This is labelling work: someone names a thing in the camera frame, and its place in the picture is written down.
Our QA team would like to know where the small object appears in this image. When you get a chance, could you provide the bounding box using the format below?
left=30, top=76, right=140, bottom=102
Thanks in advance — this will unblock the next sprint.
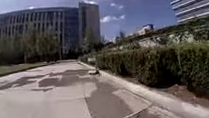
left=88, top=68, right=101, bottom=76

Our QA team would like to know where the blue and white building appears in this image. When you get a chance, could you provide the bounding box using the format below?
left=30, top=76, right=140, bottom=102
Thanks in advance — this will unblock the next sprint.
left=136, top=23, right=156, bottom=37

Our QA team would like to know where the tall green hedge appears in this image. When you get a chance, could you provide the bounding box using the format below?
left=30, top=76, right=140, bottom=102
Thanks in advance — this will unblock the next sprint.
left=77, top=40, right=209, bottom=105

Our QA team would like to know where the grey concrete path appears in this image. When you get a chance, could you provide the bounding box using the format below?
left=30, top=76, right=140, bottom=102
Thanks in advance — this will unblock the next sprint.
left=0, top=54, right=209, bottom=118

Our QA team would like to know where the grey building with tower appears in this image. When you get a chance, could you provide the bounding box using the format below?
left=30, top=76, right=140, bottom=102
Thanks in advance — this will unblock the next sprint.
left=0, top=0, right=102, bottom=63

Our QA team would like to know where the row of trees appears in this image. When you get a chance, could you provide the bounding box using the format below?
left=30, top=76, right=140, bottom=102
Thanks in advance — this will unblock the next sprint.
left=0, top=27, right=64, bottom=66

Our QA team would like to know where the brown soil strip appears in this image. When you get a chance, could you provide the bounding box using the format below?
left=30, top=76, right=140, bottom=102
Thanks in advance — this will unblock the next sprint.
left=102, top=65, right=209, bottom=114

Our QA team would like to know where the overgrown wall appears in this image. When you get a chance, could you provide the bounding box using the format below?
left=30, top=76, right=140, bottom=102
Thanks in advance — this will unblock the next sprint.
left=104, top=17, right=209, bottom=51

